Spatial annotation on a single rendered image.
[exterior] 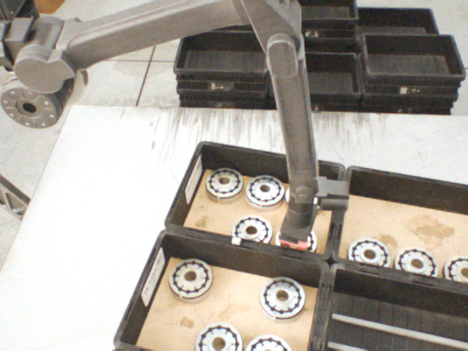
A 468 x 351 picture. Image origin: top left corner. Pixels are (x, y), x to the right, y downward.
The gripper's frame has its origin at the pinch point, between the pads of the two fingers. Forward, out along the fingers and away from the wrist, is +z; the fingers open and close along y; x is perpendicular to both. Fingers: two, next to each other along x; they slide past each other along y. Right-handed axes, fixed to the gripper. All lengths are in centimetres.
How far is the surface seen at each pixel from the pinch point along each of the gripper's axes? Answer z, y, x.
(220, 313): 4.3, -21.9, 11.5
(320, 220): 4.0, 10.8, -3.7
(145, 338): 4.6, -32.8, 25.2
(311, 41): 40, 139, 28
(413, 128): 16, 67, -23
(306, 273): -1.4, -8.7, -4.8
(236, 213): 4.3, 5.9, 17.7
